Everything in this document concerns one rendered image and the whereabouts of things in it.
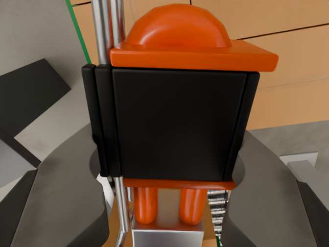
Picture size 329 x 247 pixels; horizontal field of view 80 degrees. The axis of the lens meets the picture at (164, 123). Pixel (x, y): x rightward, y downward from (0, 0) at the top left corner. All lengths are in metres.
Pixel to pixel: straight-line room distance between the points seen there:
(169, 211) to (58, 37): 1.38
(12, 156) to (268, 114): 1.04
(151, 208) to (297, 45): 0.82
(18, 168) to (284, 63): 1.10
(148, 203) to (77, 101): 1.45
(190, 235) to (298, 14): 0.81
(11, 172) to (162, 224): 0.87
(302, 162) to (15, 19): 2.29
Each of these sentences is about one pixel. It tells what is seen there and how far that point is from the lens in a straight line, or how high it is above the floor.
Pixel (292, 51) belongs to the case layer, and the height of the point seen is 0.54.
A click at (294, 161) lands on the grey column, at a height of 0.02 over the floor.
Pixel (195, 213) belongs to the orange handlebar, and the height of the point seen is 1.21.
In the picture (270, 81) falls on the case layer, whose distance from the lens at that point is 0.91.
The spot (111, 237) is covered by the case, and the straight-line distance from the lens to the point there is 0.85.
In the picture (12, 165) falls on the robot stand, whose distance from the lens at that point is 0.98.
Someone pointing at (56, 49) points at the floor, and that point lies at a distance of 1.51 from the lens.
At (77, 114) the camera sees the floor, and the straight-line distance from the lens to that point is 1.64.
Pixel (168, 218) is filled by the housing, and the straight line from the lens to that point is 0.19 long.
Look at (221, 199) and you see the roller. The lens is 1.27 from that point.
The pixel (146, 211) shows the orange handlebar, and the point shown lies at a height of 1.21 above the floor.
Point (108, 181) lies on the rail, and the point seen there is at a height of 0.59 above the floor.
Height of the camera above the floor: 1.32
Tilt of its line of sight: 60 degrees down
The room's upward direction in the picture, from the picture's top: 178 degrees counter-clockwise
